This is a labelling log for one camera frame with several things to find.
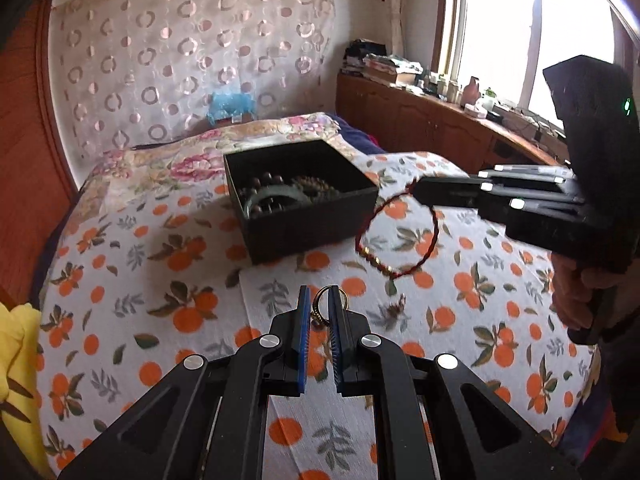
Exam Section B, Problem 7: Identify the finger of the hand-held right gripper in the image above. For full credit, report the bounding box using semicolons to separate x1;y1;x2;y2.
477;164;576;182
412;175;588;223

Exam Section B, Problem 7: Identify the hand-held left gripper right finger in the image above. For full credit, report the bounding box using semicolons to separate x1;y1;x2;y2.
330;287;581;480

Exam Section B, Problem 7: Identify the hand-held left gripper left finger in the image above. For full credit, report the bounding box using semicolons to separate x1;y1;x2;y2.
60;285;307;480

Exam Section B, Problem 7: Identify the gold ring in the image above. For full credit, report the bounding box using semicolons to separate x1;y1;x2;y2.
311;286;347;329

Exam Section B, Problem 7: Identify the red string bracelet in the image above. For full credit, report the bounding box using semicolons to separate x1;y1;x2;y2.
356;182;441;279

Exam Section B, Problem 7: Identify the black square box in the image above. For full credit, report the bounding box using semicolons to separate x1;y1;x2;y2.
223;139;379;266

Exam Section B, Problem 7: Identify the light brown bead bracelet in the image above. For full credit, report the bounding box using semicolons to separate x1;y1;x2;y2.
290;175;344;204

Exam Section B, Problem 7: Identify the pale jade bangle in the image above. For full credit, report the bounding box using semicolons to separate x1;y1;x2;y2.
244;185;312;212

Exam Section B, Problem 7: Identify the dark wooden bead bracelet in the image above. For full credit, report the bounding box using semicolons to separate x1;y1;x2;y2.
239;172;302;219

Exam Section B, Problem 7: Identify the person's right hand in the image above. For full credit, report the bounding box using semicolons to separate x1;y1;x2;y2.
550;254;610;332

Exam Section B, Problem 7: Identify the long wooden cabinet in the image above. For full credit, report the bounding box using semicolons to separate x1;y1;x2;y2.
336;72;572;167

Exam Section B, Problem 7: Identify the row of small bottles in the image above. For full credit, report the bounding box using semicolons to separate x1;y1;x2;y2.
429;72;462;99

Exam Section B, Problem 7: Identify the dark purple bed sheet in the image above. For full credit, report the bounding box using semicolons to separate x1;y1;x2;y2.
334;115;387;157

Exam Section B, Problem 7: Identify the stack of books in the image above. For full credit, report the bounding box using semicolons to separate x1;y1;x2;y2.
362;52;424;87

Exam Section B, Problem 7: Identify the wooden-framed window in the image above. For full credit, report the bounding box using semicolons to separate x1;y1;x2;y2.
436;0;640;128

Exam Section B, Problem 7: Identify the orange-print cloth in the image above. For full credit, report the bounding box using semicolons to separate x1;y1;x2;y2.
37;150;602;480

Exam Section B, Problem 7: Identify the pile of dark clothes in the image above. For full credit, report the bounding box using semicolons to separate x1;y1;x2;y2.
342;39;389;74

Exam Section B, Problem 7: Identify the beige window curtain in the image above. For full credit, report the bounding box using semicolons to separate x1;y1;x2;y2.
369;0;409;57

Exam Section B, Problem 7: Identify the small cardboard box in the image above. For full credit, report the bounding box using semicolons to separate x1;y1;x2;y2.
205;112;257;132

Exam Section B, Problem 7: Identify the floral blanket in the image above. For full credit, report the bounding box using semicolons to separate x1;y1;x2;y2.
75;112;352;222

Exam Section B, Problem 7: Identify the blue plastic bag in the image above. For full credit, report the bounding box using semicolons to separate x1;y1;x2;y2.
209;91;256;123

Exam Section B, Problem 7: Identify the yellow plush toy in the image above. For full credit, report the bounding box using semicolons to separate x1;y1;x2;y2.
0;302;52;480

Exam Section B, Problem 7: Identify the circle-patterned sheer curtain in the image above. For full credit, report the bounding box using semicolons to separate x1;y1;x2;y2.
47;0;337;150

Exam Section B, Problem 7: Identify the wooden slatted wardrobe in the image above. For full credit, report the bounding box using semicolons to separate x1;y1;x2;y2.
0;0;81;307

